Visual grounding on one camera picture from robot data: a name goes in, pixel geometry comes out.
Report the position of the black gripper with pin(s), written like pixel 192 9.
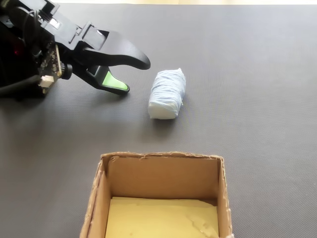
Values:
pixel 67 32

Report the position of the blue yarn block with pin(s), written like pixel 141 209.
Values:
pixel 167 94

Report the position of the open cardboard box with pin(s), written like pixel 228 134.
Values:
pixel 161 178

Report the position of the yellow paper box liner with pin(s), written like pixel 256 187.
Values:
pixel 153 218

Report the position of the large grey textured mat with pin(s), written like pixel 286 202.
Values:
pixel 235 99

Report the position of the bare wrist camera board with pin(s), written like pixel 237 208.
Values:
pixel 49 63

